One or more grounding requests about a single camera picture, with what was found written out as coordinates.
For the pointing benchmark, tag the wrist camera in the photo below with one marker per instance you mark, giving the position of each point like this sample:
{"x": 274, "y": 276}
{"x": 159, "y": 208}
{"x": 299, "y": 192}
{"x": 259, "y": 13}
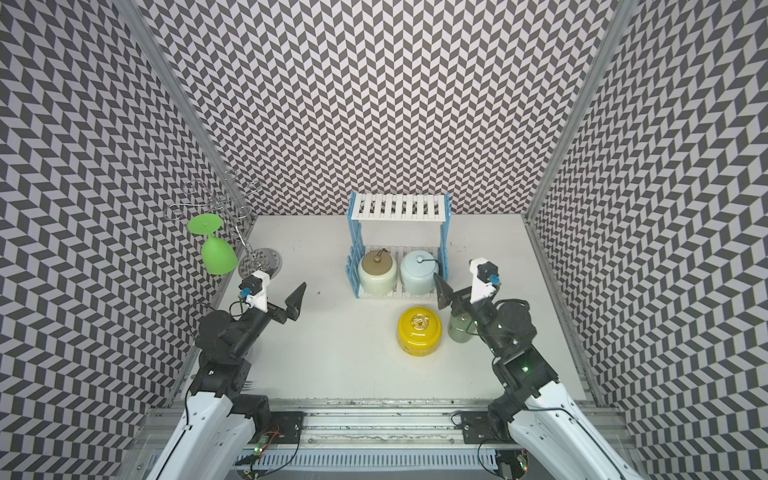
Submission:
{"x": 252, "y": 290}
{"x": 485, "y": 278}

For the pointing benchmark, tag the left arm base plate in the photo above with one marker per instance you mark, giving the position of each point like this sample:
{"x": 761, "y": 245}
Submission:
{"x": 285, "y": 428}

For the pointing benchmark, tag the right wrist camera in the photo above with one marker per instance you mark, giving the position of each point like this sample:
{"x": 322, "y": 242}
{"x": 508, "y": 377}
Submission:
{"x": 485, "y": 278}

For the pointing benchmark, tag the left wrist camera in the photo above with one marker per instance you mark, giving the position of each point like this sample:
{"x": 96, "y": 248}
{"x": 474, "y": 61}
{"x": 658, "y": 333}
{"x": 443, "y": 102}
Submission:
{"x": 252, "y": 290}

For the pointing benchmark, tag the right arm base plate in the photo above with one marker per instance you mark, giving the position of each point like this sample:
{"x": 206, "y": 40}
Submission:
{"x": 476, "y": 428}

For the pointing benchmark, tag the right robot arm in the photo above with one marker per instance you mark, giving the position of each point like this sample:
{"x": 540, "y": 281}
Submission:
{"x": 535, "y": 410}

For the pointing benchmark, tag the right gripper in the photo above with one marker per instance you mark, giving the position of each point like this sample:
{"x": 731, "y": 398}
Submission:
{"x": 445, "y": 296}

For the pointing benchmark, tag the light blue tea canister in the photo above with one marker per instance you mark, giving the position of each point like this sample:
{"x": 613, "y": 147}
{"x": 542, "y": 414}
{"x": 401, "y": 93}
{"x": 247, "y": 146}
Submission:
{"x": 417, "y": 270}

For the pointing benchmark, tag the blue white slatted shelf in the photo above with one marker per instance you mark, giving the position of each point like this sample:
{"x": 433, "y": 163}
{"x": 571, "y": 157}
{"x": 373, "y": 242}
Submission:
{"x": 398, "y": 224}

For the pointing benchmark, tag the green plastic wine glass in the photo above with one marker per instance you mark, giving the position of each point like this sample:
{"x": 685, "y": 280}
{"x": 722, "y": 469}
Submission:
{"x": 218, "y": 256}

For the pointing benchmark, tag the cream canister brown lid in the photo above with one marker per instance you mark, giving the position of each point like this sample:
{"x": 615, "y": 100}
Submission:
{"x": 378, "y": 272}

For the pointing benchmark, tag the aluminium front rail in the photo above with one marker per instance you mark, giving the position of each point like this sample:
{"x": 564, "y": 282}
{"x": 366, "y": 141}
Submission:
{"x": 373, "y": 424}

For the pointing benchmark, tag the chrome wire glass rack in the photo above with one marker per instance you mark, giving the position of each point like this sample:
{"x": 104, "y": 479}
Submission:
{"x": 238, "y": 219}

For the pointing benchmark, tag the green tea canister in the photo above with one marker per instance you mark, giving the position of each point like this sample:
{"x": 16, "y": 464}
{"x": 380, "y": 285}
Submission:
{"x": 461, "y": 327}

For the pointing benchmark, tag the yellow tea canister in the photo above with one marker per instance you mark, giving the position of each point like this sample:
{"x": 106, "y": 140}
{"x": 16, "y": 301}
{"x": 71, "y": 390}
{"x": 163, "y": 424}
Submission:
{"x": 419, "y": 331}

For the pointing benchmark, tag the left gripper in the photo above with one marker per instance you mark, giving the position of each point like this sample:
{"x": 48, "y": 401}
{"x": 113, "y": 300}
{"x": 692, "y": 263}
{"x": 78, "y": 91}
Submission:
{"x": 292, "y": 307}

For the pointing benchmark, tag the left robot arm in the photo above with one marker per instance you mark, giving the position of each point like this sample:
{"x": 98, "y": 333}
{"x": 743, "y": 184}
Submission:
{"x": 219, "y": 418}

